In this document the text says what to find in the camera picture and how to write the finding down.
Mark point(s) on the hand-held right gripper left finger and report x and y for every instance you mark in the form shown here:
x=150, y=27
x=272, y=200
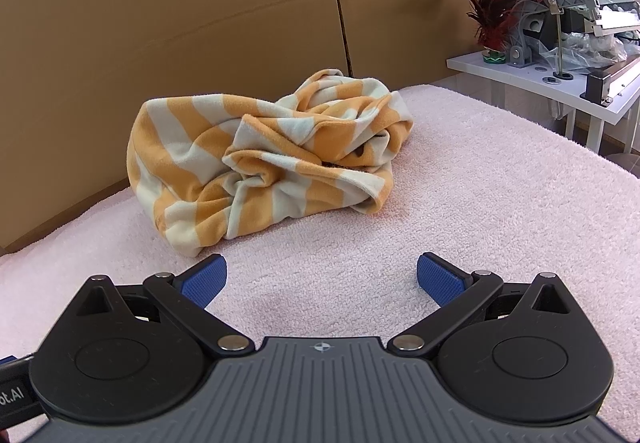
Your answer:
x=205, y=280

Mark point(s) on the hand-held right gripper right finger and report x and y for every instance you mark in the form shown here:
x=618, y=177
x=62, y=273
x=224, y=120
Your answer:
x=437, y=280

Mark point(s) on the orange white striped garment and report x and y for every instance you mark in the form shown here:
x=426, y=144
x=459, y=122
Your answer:
x=200, y=158

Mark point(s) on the pink fleece blanket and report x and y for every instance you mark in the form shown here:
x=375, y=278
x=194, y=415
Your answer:
x=500, y=203

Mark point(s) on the white side table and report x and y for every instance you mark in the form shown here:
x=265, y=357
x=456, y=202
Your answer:
x=500, y=65

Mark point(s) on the green patterned plant pot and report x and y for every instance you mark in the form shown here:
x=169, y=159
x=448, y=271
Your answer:
x=495, y=56

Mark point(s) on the large labelled cardboard box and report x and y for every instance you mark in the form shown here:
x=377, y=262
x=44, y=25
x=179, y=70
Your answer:
x=125, y=48

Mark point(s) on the cardboard box with tape patch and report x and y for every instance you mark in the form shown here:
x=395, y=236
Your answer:
x=400, y=33

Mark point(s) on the grey metal machine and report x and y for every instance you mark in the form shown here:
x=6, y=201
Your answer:
x=525, y=23

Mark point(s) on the clear plastic bag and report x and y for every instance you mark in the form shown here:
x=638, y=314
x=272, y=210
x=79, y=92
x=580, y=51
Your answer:
x=590, y=48

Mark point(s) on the metal rail with black block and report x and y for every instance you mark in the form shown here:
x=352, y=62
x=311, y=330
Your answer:
x=620, y=78

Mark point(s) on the silver metal rail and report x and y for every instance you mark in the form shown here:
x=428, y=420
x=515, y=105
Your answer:
x=615, y=23

